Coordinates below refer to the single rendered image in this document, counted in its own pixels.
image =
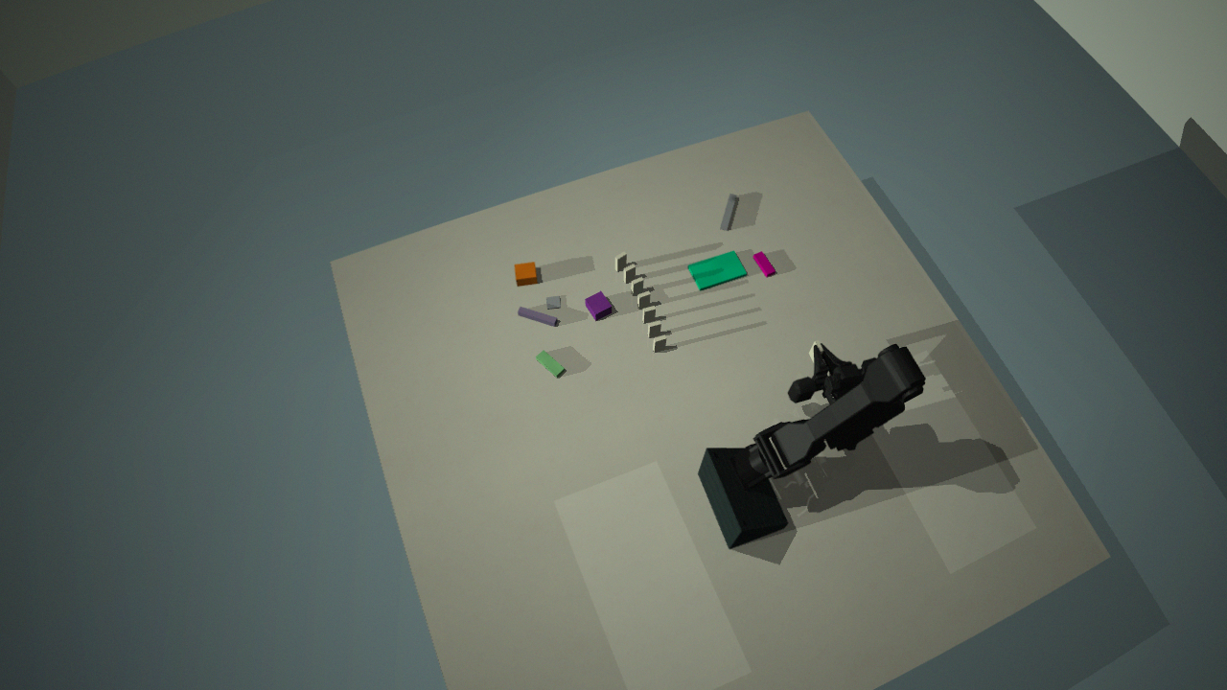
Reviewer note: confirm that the magenta rectangular block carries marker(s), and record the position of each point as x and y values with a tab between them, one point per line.
764	264

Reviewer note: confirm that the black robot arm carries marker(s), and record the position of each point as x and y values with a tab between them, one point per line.
859	406

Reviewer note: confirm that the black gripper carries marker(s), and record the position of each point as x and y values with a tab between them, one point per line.
803	389

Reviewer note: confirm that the orange block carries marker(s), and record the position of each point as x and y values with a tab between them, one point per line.
526	274

